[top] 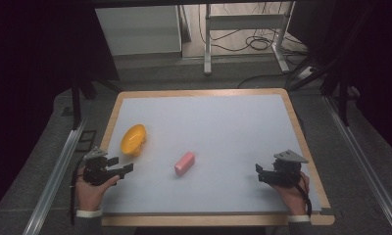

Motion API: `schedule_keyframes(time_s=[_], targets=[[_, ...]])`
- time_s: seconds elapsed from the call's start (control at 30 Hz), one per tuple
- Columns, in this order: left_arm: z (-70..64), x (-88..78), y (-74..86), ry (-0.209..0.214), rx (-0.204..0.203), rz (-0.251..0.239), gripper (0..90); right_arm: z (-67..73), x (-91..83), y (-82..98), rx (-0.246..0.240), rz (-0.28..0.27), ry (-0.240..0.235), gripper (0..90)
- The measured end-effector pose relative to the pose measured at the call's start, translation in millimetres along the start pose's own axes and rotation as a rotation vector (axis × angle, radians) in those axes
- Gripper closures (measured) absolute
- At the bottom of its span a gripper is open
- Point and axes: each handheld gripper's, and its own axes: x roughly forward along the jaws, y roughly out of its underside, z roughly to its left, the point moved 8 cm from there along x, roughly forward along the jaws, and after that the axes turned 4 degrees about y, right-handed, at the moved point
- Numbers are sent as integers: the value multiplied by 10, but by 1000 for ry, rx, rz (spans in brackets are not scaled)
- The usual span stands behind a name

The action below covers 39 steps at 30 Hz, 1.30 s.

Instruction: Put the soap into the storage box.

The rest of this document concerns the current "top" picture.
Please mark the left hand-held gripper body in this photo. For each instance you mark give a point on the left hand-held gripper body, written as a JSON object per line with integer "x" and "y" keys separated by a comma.
{"x": 96, "y": 171}

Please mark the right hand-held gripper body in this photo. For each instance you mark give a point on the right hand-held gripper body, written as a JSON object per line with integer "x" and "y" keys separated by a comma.
{"x": 287, "y": 171}

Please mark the person's left hand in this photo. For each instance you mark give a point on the person's left hand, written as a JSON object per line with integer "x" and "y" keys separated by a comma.
{"x": 89, "y": 192}

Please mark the person's right hand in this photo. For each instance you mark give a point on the person's right hand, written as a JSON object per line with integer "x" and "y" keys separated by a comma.
{"x": 293, "y": 197}

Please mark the yellow plastic bowl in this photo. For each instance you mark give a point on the yellow plastic bowl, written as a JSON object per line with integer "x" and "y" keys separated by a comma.
{"x": 133, "y": 139}

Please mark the pink soap bar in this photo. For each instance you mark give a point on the pink soap bar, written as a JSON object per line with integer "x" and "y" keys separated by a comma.
{"x": 184, "y": 163}

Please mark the black metal stand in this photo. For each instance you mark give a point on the black metal stand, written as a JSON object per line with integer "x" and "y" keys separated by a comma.
{"x": 343, "y": 101}
{"x": 75, "y": 104}

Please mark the white power strip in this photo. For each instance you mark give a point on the white power strip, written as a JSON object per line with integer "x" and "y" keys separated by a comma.
{"x": 305, "y": 73}

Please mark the white cabinet panel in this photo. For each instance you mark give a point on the white cabinet panel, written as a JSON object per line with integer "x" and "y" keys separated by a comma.
{"x": 138, "y": 31}

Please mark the aluminium rail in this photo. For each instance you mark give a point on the aluminium rail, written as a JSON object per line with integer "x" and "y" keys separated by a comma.
{"x": 55, "y": 179}
{"x": 364, "y": 166}

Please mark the white metal desk frame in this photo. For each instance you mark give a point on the white metal desk frame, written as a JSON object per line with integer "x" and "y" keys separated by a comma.
{"x": 246, "y": 22}

